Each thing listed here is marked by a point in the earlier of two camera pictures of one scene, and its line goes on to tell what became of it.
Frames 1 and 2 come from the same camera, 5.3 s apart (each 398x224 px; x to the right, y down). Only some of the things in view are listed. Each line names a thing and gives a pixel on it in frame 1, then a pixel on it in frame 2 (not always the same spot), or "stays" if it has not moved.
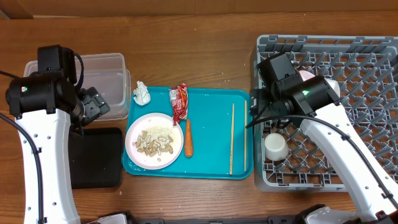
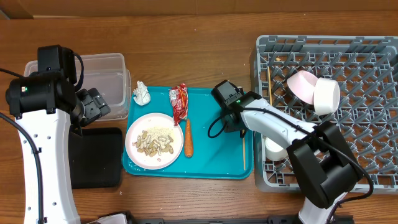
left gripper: [95, 104] stays
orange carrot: [188, 150] stays
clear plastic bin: [108, 73] stays
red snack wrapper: [179, 99] stays
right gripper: [258, 101] → [232, 123]
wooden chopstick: [232, 140] → [270, 84]
